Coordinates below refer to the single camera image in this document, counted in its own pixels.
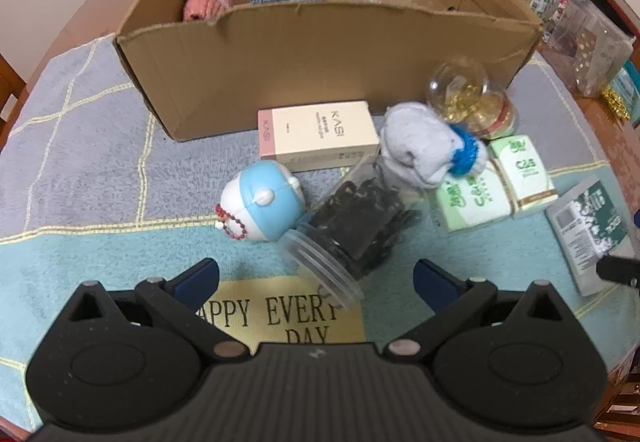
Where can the white bottle with green label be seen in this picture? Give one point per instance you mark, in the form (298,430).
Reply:
(587,232)

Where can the white sock with blue band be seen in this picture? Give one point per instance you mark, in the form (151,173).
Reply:
(420,142)

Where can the teal package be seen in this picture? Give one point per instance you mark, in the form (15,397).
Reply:
(632,92)

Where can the green white tissue pack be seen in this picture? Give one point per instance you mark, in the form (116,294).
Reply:
(525,172)
(472,199)

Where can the round bottle with gold contents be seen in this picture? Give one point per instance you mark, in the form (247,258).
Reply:
(460,87)

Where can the clear plastic container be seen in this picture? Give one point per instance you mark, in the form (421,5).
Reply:
(590,52)

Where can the wooden chair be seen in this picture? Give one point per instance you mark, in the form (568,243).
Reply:
(10,92)

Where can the brown cardboard box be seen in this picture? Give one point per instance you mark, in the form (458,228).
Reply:
(310,67)

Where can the cream carton box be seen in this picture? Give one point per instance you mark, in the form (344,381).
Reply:
(320,134)

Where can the blue grey checked towel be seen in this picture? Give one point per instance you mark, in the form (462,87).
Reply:
(90,182)

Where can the gold ornament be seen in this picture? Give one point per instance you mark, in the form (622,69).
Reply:
(617,102)

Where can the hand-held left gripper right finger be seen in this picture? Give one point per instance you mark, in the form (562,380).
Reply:
(435,282)

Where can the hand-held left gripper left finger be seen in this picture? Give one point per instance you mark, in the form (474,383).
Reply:
(197,279)

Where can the blue white cat toy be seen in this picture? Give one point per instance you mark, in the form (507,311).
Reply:
(265,202)

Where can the clear jar with dark contents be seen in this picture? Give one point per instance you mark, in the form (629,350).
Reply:
(360,222)

